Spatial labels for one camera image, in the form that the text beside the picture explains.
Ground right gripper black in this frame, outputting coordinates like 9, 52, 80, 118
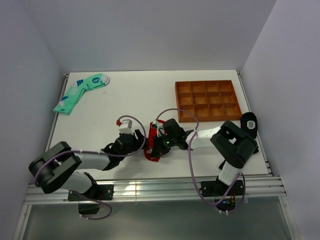
150, 133, 177, 158

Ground red santa sock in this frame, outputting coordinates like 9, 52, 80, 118
143, 122, 163, 162

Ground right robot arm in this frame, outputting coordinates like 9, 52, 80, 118
147, 118, 258, 195

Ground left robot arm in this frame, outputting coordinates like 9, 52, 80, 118
28, 129, 148, 200

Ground orange compartment tray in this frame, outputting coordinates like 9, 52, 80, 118
175, 80, 242, 123

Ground mint green patterned sock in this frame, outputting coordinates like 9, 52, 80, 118
53, 73, 110, 115

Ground black blue sock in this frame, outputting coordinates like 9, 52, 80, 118
240, 112, 258, 144

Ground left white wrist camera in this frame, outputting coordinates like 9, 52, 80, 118
116, 119, 134, 135

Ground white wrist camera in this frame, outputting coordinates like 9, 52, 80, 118
151, 119, 165, 137
116, 119, 134, 135

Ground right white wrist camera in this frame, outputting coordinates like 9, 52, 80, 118
151, 119, 165, 137

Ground aluminium frame rail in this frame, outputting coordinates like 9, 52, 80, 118
23, 175, 287, 205

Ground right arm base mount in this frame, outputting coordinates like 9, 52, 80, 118
199, 180, 245, 212

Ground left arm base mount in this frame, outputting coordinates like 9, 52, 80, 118
67, 184, 114, 220

